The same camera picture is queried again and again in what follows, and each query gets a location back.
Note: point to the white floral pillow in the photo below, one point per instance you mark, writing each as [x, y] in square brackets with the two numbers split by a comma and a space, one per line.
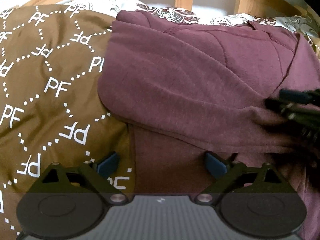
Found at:
[162, 12]

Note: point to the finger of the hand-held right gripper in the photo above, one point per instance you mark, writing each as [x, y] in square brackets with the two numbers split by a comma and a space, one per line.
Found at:
[297, 95]
[287, 107]

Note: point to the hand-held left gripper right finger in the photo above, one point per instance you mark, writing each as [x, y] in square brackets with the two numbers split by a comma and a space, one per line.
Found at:
[215, 165]

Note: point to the maroon sweatshirt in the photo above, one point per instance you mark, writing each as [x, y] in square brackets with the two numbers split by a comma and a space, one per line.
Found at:
[187, 80]

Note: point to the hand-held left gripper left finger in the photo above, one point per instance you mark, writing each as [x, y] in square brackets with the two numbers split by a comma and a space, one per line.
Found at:
[108, 164]

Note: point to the brown printed blanket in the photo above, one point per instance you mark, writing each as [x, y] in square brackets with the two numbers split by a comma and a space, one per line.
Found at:
[50, 105]

